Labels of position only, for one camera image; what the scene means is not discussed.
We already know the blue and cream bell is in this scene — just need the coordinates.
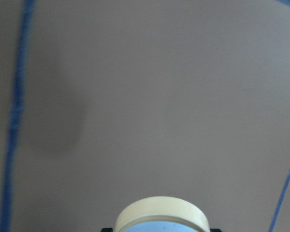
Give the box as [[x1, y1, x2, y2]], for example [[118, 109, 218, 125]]
[[114, 196, 210, 232]]

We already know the blue tape line lengthwise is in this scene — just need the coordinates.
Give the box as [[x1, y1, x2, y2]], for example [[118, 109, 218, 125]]
[[0, 0, 36, 232]]

